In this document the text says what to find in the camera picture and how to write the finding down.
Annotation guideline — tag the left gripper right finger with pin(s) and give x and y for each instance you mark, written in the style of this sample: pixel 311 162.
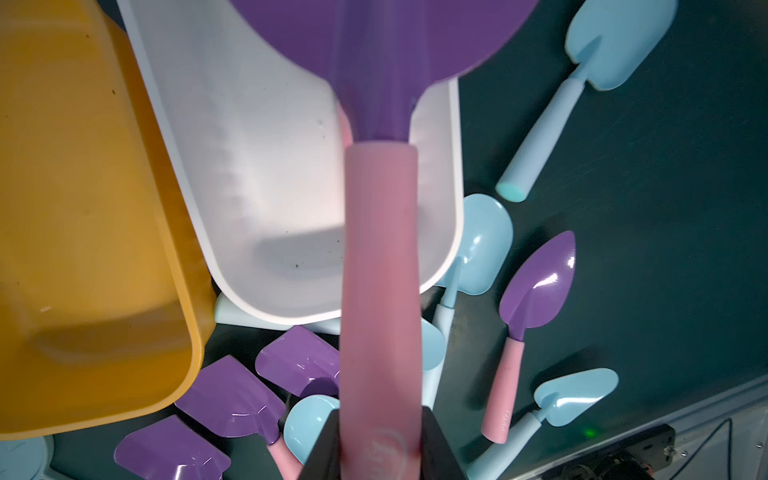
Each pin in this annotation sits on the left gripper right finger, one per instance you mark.
pixel 438 461

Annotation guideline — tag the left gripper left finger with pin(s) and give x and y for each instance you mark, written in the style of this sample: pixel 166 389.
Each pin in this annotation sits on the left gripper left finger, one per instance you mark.
pixel 324 461

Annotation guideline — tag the yellow plastic storage box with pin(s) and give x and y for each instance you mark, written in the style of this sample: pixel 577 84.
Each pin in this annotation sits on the yellow plastic storage box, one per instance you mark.
pixel 106 300

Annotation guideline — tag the white plastic storage box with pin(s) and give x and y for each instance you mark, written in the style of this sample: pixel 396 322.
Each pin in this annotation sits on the white plastic storage box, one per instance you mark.
pixel 257 146

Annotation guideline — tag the purple pointed shovel pink handle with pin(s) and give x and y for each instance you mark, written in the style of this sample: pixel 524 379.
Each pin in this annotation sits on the purple pointed shovel pink handle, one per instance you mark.
pixel 379 57

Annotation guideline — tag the blue shovel near white box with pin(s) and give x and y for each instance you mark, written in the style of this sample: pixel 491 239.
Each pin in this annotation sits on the blue shovel near white box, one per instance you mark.
pixel 486 240

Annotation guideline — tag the blue round shovel centre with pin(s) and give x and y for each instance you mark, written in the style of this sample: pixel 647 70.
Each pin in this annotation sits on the blue round shovel centre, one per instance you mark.
pixel 305 422

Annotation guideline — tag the purple square shovel right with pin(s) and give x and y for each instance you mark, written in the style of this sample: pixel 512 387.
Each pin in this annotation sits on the purple square shovel right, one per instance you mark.
pixel 300 362

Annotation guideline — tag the purple square shovel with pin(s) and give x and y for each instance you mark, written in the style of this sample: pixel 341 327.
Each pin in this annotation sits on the purple square shovel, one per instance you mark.
pixel 300 362
pixel 231 402
pixel 169 449

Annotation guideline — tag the purple square shovel middle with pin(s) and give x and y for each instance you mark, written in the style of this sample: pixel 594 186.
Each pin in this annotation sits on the purple square shovel middle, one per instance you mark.
pixel 231 402

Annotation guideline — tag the blue pointed shovel front right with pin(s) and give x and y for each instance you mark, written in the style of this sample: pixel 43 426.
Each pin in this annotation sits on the blue pointed shovel front right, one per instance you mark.
pixel 560 401

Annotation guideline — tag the purple square shovel left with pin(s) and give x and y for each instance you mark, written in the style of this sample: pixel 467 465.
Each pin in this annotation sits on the purple square shovel left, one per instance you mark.
pixel 169 449

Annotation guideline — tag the blue shovel under purple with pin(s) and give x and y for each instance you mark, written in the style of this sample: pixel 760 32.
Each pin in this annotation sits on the blue shovel under purple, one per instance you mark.
pixel 433 341

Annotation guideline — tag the blue shovel front left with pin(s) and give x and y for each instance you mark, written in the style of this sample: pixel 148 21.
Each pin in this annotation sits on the blue shovel front left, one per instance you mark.
pixel 24 459

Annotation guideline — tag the blue shovel far right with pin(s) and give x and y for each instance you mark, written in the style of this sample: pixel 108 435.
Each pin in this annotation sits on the blue shovel far right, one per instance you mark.
pixel 607 41

